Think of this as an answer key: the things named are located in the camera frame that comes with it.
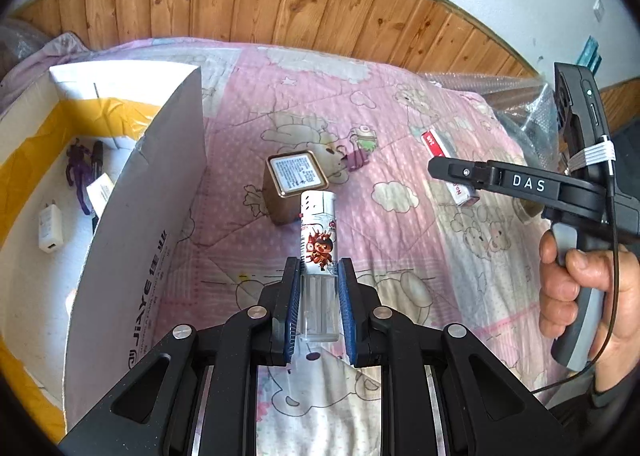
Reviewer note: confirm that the person's right forearm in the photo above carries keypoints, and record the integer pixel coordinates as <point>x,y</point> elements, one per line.
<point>600,411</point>

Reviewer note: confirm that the white charger plug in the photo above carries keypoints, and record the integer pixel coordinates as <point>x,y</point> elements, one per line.
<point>50,228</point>

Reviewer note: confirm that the clear printed lighter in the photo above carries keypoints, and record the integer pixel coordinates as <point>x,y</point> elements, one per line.
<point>317,246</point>

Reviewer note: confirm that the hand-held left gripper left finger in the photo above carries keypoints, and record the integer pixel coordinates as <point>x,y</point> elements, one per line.
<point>292,306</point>

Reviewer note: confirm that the teal plastic item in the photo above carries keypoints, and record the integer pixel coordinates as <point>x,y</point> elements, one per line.
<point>589,53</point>

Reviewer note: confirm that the clear plastic bag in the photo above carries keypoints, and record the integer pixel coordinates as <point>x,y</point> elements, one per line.
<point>20,45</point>

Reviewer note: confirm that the pink binder clip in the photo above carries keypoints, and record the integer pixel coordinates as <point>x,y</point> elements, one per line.
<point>357,159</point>

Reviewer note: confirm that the white wall socket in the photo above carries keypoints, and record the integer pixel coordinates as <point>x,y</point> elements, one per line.
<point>599,9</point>

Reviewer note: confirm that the white and red cigarette box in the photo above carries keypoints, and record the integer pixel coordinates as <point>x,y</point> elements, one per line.
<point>440,143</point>

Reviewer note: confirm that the pink printed blanket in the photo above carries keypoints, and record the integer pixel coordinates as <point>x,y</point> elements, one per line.
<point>400,246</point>

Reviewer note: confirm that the olive brown object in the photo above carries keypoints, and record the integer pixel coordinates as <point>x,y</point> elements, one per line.
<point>532,211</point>

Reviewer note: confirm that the white cardboard box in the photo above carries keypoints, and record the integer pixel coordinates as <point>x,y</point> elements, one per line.
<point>150,236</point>

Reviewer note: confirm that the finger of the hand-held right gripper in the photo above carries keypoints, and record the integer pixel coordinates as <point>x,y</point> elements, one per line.
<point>525,181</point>

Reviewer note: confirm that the white paper tag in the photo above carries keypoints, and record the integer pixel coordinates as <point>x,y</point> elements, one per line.
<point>100,193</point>

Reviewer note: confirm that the purple toy figurine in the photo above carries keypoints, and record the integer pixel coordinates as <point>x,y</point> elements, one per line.
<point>77,160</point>

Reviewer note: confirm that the bubble wrap sheet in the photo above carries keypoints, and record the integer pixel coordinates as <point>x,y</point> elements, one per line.
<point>515,95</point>

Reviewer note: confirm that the gold tin box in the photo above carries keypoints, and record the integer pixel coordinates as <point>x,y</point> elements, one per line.
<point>295,173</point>

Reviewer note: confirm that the person's right hand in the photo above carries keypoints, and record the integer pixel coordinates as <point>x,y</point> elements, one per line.
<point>625,296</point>

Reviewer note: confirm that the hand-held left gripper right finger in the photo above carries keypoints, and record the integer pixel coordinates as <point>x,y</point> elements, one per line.
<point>347,306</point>

